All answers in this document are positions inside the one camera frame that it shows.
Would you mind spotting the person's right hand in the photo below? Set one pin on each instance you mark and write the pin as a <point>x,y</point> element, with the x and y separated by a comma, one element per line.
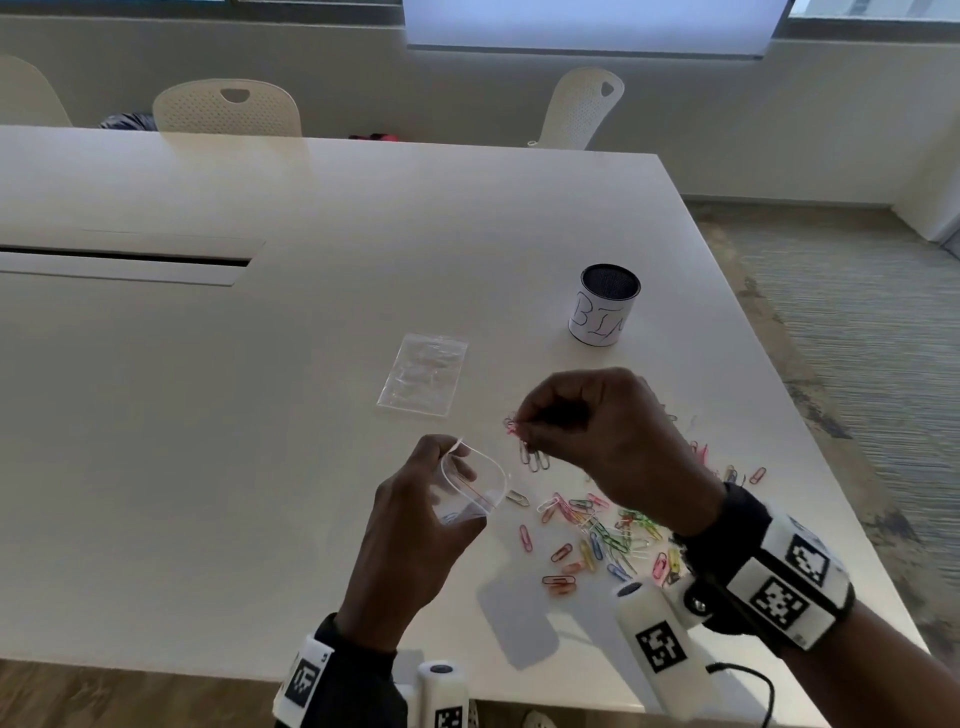
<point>630,442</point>

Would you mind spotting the person's left hand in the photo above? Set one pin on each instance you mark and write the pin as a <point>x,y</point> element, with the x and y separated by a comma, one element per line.
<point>405,570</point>

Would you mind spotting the smooth clear plastic bag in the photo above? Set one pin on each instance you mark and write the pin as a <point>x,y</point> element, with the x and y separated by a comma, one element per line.
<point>480,495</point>

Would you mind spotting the pink paper clip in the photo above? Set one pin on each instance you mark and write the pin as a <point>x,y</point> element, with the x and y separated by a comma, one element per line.
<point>512,429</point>

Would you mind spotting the white paper cup black rim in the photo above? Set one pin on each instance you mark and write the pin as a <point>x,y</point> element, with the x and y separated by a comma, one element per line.
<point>600,322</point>

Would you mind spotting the pile of colourful paper clips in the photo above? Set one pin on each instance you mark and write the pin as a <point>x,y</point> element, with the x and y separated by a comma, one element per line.
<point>559,581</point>

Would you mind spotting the crinkled clear plastic bag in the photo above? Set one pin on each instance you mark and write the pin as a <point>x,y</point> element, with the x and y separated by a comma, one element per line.
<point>424,375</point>

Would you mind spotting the marker-tagged black wristband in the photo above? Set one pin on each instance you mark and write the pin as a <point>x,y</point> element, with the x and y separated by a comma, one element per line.
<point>780,592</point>
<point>352,675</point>

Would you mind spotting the white perforated shoe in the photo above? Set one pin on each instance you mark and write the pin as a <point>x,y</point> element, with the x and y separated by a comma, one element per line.
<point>540,720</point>

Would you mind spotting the white perforated chair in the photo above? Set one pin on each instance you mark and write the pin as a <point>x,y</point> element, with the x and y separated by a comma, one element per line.
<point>577,112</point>
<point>30,94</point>
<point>225,112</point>

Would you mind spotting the white table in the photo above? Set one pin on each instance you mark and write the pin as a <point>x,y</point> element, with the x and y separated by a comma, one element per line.
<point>300,195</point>

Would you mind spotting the white roller blind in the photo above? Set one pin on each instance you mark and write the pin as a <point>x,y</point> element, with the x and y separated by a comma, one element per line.
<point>592,26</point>

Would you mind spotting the window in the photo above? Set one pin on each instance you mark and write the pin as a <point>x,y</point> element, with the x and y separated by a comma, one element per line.
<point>877,7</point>

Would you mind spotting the white cylindrical wrist camera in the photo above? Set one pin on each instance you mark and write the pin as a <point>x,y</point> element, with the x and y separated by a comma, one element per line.
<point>660,645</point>
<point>442,697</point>

